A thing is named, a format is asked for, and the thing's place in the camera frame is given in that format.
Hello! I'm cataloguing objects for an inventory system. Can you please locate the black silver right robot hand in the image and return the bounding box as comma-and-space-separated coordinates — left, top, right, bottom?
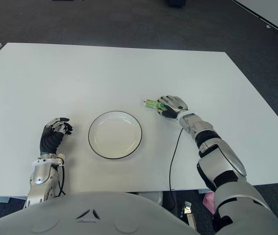
156, 95, 188, 120

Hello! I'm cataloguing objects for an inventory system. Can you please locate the white plate with black rim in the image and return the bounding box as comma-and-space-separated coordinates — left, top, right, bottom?
88, 111, 143, 162

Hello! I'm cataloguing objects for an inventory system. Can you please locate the tan metal bracket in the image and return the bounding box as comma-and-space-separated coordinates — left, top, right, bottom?
180, 200, 198, 231

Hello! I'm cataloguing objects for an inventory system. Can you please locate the white background desk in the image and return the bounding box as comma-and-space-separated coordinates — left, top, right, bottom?
234, 0, 278, 41

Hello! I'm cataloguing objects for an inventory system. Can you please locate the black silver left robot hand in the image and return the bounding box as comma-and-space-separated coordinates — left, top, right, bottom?
39, 117, 74, 155

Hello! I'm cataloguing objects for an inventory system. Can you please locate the pink cardboard box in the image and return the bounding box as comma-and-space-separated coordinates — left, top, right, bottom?
202, 192, 215, 213

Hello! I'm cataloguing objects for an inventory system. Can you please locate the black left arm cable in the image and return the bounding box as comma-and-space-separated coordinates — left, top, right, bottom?
55, 164, 67, 196

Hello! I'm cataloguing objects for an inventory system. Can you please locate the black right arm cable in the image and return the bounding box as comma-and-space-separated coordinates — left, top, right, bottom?
169, 128, 185, 191

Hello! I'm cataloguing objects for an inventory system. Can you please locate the grey robot torso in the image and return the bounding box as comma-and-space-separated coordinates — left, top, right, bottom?
0, 191, 203, 235

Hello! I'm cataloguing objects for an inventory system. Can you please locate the green snack packet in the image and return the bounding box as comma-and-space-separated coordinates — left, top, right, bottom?
143, 98, 166, 110

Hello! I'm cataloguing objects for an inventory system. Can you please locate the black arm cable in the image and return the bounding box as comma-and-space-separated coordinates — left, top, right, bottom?
55, 164, 67, 196
169, 128, 185, 191

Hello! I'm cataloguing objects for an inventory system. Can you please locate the white table leg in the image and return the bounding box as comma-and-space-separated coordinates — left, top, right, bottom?
138, 190, 164, 204

